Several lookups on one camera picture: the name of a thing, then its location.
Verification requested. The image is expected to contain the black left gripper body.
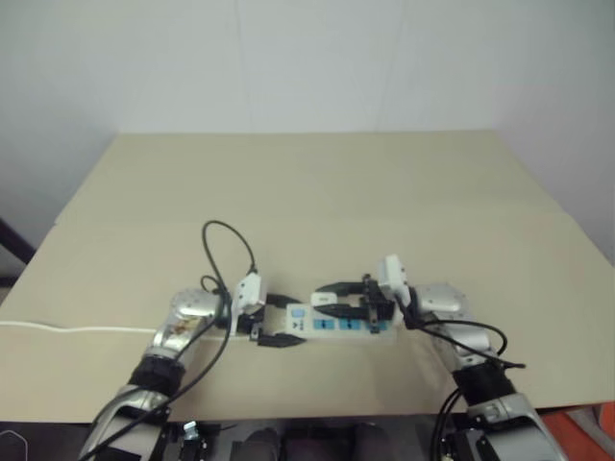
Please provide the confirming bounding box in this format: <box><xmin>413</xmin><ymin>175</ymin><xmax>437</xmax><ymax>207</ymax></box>
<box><xmin>236</xmin><ymin>306</ymin><xmax>268</xmax><ymax>344</ymax></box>

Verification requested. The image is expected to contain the white power strip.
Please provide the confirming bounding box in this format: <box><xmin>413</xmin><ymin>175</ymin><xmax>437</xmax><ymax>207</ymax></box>
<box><xmin>272</xmin><ymin>301</ymin><xmax>399</xmax><ymax>346</ymax></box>

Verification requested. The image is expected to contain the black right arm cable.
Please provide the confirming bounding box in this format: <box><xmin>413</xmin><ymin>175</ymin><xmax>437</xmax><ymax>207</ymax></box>
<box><xmin>400</xmin><ymin>287</ymin><xmax>528</xmax><ymax>461</ymax></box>

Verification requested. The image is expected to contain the white power strip cord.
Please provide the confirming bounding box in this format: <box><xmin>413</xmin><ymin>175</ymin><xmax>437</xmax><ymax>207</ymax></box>
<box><xmin>0</xmin><ymin>320</ymin><xmax>230</xmax><ymax>340</ymax></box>

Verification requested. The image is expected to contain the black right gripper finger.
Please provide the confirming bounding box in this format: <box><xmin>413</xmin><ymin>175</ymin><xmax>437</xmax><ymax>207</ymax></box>
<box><xmin>318</xmin><ymin>303</ymin><xmax>370</xmax><ymax>320</ymax></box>
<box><xmin>313</xmin><ymin>280</ymin><xmax>366</xmax><ymax>296</ymax></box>

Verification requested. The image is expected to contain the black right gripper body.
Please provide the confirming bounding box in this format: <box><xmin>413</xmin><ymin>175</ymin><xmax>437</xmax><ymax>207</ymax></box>
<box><xmin>359</xmin><ymin>273</ymin><xmax>401</xmax><ymax>334</ymax></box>

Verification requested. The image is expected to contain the dark rounded shape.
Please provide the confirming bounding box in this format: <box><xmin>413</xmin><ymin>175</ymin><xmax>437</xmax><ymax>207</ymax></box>
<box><xmin>238</xmin><ymin>425</ymin><xmax>285</xmax><ymax>461</ymax></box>

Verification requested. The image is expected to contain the orange object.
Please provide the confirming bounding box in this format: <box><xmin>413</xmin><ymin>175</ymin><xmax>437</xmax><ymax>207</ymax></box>
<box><xmin>546</xmin><ymin>403</ymin><xmax>615</xmax><ymax>461</ymax></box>

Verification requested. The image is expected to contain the white charger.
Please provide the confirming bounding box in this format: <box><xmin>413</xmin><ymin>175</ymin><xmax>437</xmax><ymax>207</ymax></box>
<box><xmin>310</xmin><ymin>290</ymin><xmax>340</xmax><ymax>309</ymax></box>

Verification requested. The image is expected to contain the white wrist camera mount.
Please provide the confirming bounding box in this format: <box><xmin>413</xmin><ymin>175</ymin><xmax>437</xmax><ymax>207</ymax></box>
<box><xmin>233</xmin><ymin>272</ymin><xmax>268</xmax><ymax>314</ymax></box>
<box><xmin>376</xmin><ymin>255</ymin><xmax>413</xmax><ymax>306</ymax></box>

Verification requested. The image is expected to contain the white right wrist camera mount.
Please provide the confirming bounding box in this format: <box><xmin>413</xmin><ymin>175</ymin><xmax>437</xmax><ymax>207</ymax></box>
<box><xmin>376</xmin><ymin>255</ymin><xmax>413</xmax><ymax>306</ymax></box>

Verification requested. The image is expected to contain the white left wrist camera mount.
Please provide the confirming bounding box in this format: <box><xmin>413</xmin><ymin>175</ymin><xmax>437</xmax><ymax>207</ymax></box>
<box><xmin>233</xmin><ymin>272</ymin><xmax>268</xmax><ymax>314</ymax></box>

